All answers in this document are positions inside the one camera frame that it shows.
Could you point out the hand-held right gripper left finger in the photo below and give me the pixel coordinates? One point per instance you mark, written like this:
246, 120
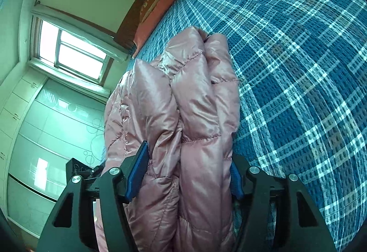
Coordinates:
137, 171

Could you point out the window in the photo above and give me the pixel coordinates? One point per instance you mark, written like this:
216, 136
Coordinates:
77, 54

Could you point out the orange printed cushion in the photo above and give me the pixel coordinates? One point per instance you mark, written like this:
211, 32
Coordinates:
149, 4

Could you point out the bed with blue plaid sheet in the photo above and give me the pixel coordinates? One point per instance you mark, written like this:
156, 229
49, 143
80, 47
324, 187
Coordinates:
301, 68

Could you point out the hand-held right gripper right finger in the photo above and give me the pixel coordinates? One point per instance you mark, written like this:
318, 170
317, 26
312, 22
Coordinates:
236, 180

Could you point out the brown wooden headboard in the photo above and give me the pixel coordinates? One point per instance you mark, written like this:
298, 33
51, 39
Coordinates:
133, 14

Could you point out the pink puffer jacket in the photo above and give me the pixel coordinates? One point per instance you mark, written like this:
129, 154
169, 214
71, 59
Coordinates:
195, 103

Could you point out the white glass-door wardrobe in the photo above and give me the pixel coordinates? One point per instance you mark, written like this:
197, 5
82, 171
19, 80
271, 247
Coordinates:
51, 131

